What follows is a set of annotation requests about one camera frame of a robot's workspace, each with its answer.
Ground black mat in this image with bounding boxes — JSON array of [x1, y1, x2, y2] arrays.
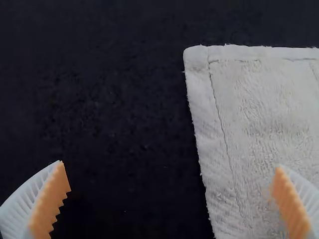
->
[[0, 0, 319, 239]]

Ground pale towel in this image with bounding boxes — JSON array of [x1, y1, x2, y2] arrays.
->
[[182, 44, 319, 239]]

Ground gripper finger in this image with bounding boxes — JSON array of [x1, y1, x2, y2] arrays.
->
[[270, 164, 319, 239], [0, 160, 72, 239]]

